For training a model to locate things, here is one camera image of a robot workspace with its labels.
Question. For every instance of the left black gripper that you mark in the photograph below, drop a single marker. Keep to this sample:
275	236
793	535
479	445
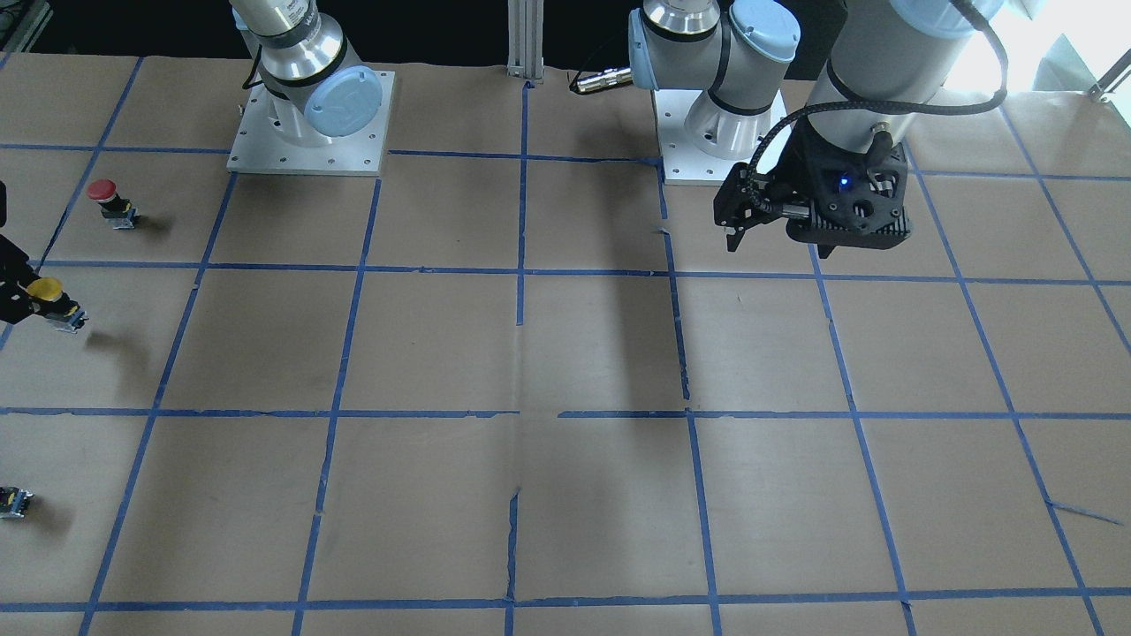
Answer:
802	168

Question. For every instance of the aluminium frame post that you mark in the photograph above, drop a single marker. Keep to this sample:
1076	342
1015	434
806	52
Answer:
524	55

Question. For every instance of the yellow push button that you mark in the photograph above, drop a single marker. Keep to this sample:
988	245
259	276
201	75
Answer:
55	306

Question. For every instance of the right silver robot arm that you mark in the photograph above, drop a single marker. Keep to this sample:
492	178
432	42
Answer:
314	109

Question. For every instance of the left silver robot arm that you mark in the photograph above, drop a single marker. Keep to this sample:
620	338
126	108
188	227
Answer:
890	62

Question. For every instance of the red push button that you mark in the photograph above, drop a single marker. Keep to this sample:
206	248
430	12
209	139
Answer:
117	212

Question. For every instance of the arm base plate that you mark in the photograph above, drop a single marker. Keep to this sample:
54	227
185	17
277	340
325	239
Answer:
700	142
274	139

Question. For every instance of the black button base block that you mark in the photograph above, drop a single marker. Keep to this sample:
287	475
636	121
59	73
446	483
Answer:
15	502

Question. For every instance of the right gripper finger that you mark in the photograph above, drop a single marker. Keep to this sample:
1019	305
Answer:
16	274

